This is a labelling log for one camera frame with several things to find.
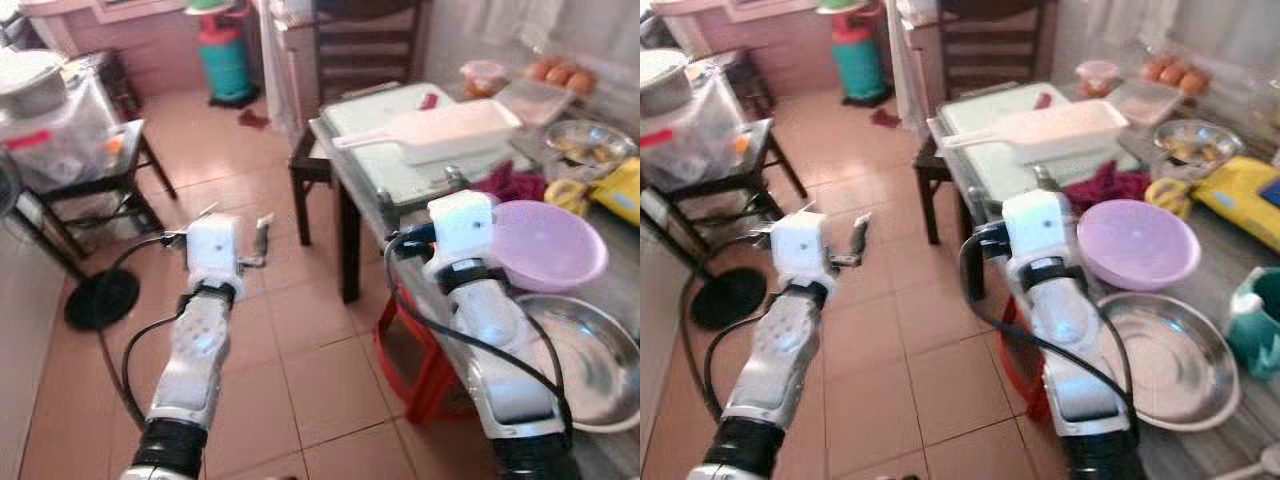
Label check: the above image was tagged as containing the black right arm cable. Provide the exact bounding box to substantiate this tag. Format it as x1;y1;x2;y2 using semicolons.
958;228;1137;411
385;232;573;421

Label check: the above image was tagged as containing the steel bowl with food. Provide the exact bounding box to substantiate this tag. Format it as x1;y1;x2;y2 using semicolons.
1153;120;1247;167
545;120;637;169

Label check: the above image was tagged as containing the long black left arm cable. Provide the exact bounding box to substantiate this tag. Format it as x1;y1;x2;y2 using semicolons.
690;232;777;426
95;232;191;431

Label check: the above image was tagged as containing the maroon cloth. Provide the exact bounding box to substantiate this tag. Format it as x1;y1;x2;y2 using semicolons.
475;162;547;204
1062;160;1151;211

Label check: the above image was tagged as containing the yellow package with blue label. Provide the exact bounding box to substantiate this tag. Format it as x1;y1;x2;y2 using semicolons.
590;158;641;227
1190;155;1280;251

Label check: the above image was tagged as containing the metal spoon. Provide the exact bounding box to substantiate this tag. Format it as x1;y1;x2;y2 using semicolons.
1215;445;1280;480

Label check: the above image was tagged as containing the clear plastic bag red tape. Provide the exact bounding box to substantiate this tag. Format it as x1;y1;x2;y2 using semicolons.
640;72;753;191
0;75;127;193

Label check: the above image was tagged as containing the small pink lidded container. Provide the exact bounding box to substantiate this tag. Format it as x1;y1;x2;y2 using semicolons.
462;60;509;98
1076;60;1121;98

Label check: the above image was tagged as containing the pale green cutting board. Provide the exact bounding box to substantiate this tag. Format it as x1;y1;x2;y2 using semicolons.
930;80;1141;203
320;82;531;207

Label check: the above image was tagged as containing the small yellow item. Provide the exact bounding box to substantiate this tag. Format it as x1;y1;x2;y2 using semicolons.
1145;178;1192;220
545;178;592;217

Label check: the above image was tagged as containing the dark wooden chair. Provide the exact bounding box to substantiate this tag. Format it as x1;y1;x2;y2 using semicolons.
290;0;433;247
912;0;1053;247

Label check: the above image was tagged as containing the teal plastic cup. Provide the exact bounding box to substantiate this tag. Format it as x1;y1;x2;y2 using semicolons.
1225;265;1280;381

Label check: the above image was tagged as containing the steel pot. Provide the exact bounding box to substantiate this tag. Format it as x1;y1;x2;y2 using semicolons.
0;50;69;119
640;50;692;117

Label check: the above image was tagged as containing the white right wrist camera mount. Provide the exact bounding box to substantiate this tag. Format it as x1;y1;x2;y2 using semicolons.
1003;190;1070;267
427;190;498;271

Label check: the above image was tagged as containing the red plastic stool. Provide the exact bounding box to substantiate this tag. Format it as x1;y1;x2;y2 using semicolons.
375;285;473;423
998;295;1053;423

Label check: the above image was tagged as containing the clear plastic container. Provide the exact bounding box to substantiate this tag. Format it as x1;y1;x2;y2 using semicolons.
1105;78;1187;126
495;78;577;126

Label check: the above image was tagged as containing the short black left arm cable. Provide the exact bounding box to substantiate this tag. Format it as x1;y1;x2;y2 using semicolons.
120;312;191;401
705;312;777;401

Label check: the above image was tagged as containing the round black fan base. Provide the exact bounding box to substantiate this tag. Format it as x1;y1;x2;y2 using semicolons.
65;268;141;332
690;268;767;332

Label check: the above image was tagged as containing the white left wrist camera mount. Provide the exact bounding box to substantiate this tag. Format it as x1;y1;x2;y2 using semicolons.
772;212;834;291
185;213;247;291

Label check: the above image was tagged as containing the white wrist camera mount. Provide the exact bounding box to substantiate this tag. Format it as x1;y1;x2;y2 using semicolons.
1003;190;1070;267
185;213;247;291
427;190;498;271
772;212;834;291

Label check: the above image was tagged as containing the white plastic tray with handle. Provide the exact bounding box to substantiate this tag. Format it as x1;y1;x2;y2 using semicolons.
332;98;523;166
942;98;1130;166

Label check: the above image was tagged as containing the green gas cylinder red top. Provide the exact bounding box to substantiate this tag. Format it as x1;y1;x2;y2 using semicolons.
195;10;259;107
830;10;895;107

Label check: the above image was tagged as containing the purple plastic bowl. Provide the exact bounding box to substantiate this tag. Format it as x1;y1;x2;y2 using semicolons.
1077;200;1201;292
492;200;609;293

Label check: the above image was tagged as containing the grey wood-top table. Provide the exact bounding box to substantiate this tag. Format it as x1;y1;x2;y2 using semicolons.
310;80;641;480
925;80;1280;480

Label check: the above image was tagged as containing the black metal side table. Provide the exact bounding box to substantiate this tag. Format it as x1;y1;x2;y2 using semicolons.
0;50;178;283
640;50;807;283

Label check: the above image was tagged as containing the stainless steel plate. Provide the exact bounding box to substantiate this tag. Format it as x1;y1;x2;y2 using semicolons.
515;294;641;433
1095;292;1242;432

